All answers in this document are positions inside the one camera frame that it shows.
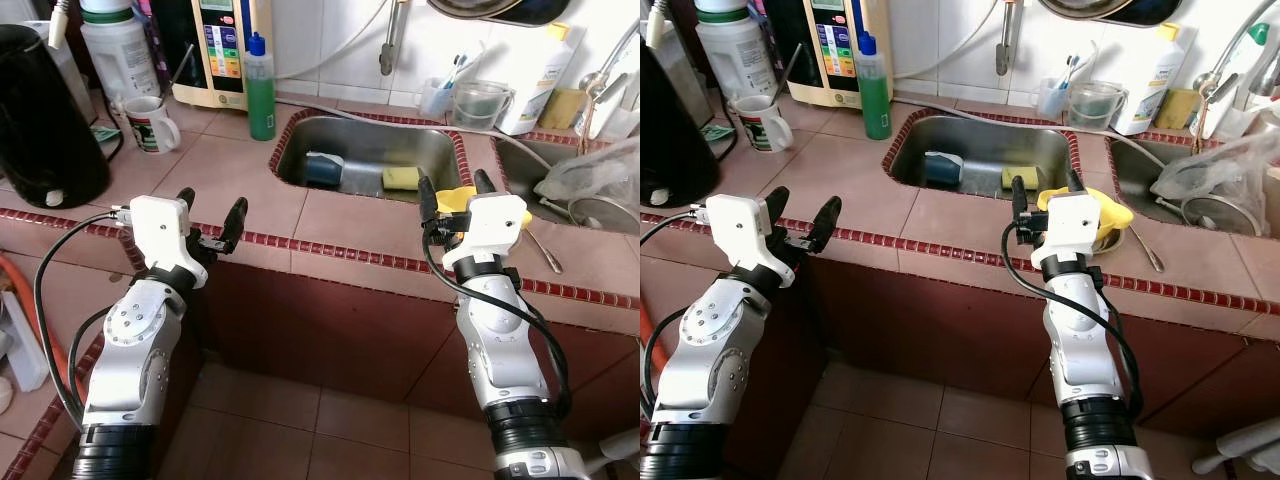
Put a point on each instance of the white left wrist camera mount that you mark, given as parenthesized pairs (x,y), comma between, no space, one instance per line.
(740,225)
(160,225)

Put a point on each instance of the clear plastic pail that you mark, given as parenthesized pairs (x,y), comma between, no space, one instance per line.
(1095,105)
(482,105)

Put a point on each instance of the hanging steel pan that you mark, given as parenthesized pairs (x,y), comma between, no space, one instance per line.
(1080,8)
(470,8)

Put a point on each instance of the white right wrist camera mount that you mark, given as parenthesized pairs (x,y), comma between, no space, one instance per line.
(490,225)
(1068,230)

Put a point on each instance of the hanging black pan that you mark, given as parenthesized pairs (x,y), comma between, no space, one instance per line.
(545,10)
(1160,10)

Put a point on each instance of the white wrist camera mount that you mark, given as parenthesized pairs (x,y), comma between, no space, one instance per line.
(160,225)
(490,225)
(740,225)
(1068,230)

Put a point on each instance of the clear toothbrush cup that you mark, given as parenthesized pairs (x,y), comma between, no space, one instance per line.
(436,98)
(1050,100)

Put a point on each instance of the beige water ionizer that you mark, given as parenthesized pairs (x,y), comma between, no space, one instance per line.
(225,60)
(845,60)

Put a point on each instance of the brown yellow sponge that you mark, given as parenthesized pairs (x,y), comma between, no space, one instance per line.
(562,110)
(1177,110)

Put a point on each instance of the clear plastic bag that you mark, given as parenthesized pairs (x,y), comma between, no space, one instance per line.
(1220,170)
(595,175)

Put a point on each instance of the white printed mug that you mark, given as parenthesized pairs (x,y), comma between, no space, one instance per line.
(762,125)
(150,125)

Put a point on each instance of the steel sink basin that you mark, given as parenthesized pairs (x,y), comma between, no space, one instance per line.
(380,150)
(520,185)
(1130,180)
(995,150)

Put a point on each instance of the wall water tap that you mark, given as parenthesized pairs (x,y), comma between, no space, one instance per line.
(1003,55)
(386,55)

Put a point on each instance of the blue white toothbrush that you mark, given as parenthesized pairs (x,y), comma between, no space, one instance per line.
(1075,70)
(460,70)

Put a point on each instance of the large white plastic jug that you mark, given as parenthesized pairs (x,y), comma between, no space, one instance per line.
(735,55)
(120,55)

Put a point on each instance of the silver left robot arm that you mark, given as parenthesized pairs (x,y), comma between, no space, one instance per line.
(135,350)
(715,350)

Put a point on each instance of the dark stirring stick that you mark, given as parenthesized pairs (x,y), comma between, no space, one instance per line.
(792,72)
(180,72)

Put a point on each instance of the steel spoon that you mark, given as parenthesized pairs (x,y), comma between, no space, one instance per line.
(545,252)
(1148,250)

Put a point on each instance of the chrome gooseneck faucet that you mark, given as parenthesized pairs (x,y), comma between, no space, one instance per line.
(1207,85)
(592,85)

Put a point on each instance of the yellow plastic bowl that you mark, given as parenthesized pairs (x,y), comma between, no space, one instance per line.
(1110,212)
(455,198)

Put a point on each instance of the white green-capped bottle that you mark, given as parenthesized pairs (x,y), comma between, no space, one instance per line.
(620,95)
(1245,85)

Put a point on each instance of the white yellow-capped detergent bottle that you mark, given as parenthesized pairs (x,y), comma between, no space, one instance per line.
(530,85)
(1145,85)

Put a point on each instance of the white tubular frame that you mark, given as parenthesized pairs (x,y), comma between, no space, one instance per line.
(1235,448)
(615,452)

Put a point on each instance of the green dish soap bottle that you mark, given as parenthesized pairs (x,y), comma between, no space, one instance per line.
(875,105)
(261,105)

